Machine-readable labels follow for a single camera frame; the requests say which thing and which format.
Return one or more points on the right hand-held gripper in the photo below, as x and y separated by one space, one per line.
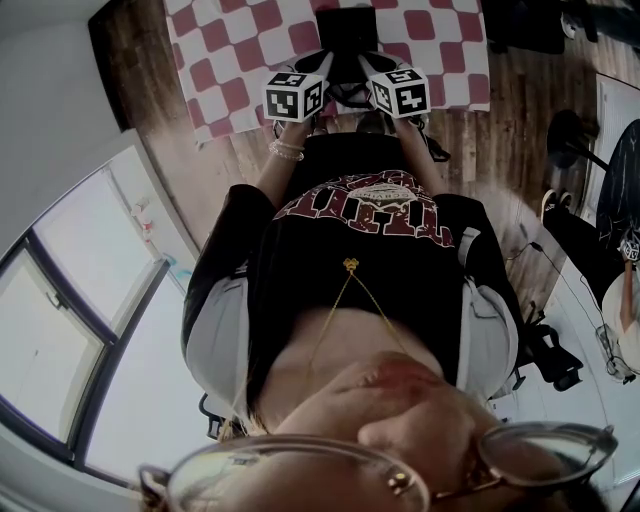
402 92

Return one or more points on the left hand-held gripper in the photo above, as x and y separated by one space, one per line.
287 100

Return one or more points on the person's left forearm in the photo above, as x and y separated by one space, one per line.
280 172

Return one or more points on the person's right forearm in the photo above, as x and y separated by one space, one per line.
417 155

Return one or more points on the black stand base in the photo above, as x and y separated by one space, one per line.
567 140

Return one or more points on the red white checkered cloth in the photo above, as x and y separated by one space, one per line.
235 60

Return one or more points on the black bag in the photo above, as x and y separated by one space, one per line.
530 25

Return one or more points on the red white small bottles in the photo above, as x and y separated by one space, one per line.
146 225

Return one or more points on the black printed t-shirt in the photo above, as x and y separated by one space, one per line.
350 300

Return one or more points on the white panel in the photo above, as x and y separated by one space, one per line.
617 115

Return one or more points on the black grey jacket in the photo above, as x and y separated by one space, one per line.
220 320

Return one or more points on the black marble round table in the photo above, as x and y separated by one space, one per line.
620 175

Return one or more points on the dark framed window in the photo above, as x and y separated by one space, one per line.
107 345

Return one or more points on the person's face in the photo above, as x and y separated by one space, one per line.
390 400

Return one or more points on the thin metal frame glasses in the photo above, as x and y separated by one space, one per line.
400 481

